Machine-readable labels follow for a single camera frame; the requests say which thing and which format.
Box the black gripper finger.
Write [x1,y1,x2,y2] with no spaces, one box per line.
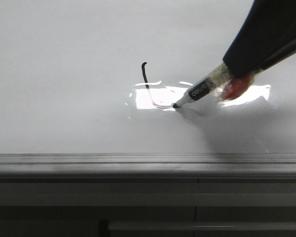
[223,0,296,77]
[246,36,296,74]

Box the white black whiteboard marker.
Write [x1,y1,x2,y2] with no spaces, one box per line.
[172,63,260,108]

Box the white whiteboard with aluminium frame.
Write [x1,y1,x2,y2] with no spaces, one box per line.
[0,0,296,179]

